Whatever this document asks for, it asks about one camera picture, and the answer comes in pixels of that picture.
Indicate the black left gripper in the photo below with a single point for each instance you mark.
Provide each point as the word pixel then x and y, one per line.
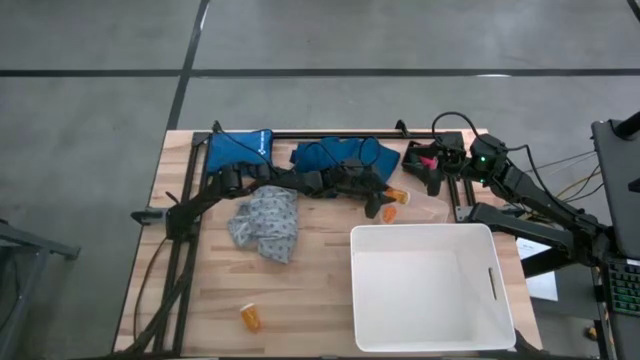
pixel 362 185

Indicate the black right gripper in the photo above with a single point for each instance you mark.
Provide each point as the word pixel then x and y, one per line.
pixel 454 157

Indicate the red bandage roll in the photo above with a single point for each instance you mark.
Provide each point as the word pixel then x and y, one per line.
pixel 428 161

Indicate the dark blue scrub garment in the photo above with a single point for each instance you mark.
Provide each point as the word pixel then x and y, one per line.
pixel 320 155

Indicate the white plastic bin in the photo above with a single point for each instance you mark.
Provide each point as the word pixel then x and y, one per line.
pixel 425 295

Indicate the grey patterned hospital gown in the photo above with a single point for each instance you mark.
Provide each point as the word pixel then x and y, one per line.
pixel 265 225

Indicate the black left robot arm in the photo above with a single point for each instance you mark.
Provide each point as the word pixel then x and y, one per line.
pixel 280 181

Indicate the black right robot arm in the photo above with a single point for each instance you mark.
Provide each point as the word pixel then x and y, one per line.
pixel 530 195

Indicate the black slotted basket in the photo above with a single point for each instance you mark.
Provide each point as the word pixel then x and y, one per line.
pixel 412 167

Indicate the clear plastic bag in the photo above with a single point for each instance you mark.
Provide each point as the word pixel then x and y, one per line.
pixel 425 210

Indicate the blue first aid pouch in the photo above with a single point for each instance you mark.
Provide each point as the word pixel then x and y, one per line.
pixel 230 155

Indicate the white paper sheet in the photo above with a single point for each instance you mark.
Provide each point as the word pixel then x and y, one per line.
pixel 542 285

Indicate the black backlit keyboard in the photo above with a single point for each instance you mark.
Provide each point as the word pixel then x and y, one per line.
pixel 625 287

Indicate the black aluminium table frame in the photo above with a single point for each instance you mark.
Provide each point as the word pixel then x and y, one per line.
pixel 300 134

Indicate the grey metal furniture frame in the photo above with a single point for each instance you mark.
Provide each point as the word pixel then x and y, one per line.
pixel 30 245

